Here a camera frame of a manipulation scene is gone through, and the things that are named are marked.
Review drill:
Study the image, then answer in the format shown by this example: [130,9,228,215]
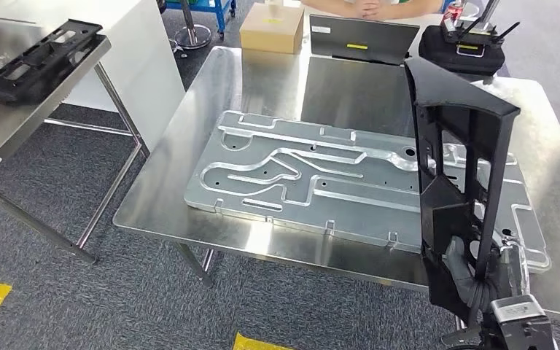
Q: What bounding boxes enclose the brown cardboard box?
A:
[239,2,306,55]

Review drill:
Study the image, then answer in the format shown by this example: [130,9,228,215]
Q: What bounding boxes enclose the black carrying case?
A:
[418,25,507,77]

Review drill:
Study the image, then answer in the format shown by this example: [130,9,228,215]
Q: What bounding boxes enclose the white cabinet block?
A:
[0,0,187,152]

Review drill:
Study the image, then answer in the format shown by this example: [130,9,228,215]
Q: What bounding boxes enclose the chrome stanchion post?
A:
[477,0,501,25]

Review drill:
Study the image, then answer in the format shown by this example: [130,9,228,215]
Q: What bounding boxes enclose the black remote controller with antennas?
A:
[440,17,521,59]

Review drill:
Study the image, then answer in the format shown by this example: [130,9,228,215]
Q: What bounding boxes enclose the grey stamped metal plate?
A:
[183,109,553,275]

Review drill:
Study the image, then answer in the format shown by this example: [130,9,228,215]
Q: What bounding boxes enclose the blue wheeled cart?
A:
[156,0,238,39]

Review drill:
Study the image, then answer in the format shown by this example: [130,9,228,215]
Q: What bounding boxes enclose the red cola can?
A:
[441,0,465,23]

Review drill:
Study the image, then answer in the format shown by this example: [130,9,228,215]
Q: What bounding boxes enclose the person's right hand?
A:
[353,0,378,20]

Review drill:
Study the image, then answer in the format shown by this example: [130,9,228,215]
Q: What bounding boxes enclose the dark grey laptop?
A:
[308,14,421,66]

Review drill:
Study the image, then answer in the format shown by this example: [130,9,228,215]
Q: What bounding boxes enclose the chrome base stanchion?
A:
[172,0,212,50]

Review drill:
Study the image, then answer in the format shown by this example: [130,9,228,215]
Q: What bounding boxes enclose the stainless steel workbench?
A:
[112,45,560,334]

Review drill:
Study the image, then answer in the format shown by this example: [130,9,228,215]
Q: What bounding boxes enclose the stainless steel side table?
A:
[0,19,152,265]

